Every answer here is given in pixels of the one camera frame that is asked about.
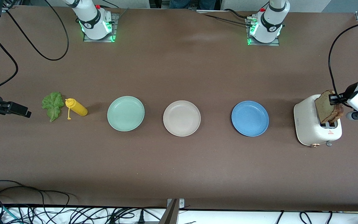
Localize mint green plate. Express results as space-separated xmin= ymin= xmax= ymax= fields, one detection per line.
xmin=107 ymin=96 xmax=145 ymax=132

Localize brown toast slice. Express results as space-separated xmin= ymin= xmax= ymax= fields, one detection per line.
xmin=331 ymin=104 xmax=344 ymax=125
xmin=315 ymin=90 xmax=338 ymax=124

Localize short black cables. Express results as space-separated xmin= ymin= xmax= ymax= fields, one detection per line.
xmin=275 ymin=211 xmax=333 ymax=224

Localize thin black looping cable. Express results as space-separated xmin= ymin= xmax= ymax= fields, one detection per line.
xmin=0 ymin=180 xmax=74 ymax=207

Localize yellow squeeze bottle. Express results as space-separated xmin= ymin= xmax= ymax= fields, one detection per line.
xmin=65 ymin=98 xmax=88 ymax=120

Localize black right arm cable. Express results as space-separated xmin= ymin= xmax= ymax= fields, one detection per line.
xmin=0 ymin=0 xmax=70 ymax=91

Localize white toaster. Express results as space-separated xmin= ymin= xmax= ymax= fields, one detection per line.
xmin=293 ymin=94 xmax=343 ymax=147

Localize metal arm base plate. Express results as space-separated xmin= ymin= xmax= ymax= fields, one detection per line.
xmin=83 ymin=12 xmax=119 ymax=42
xmin=245 ymin=17 xmax=280 ymax=46

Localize tangled black cables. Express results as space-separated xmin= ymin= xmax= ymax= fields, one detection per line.
xmin=0 ymin=196 xmax=198 ymax=224

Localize green lettuce leaf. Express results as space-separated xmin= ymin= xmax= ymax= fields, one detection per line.
xmin=42 ymin=92 xmax=65 ymax=122

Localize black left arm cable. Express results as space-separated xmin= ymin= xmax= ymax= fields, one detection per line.
xmin=328 ymin=21 xmax=358 ymax=108

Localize black base power cable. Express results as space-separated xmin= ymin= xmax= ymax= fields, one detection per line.
xmin=198 ymin=9 xmax=254 ymax=27

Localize beige plate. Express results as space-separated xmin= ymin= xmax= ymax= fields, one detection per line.
xmin=163 ymin=100 xmax=201 ymax=137

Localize person in blue jeans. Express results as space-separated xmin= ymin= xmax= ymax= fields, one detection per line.
xmin=149 ymin=0 xmax=221 ymax=10

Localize blue plate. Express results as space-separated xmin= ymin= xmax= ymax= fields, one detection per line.
xmin=231 ymin=100 xmax=269 ymax=137

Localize grey metal bracket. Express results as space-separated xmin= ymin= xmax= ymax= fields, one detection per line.
xmin=166 ymin=198 xmax=186 ymax=224

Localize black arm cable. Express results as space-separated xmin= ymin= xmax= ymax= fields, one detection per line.
xmin=328 ymin=21 xmax=358 ymax=108
xmin=0 ymin=0 xmax=70 ymax=91

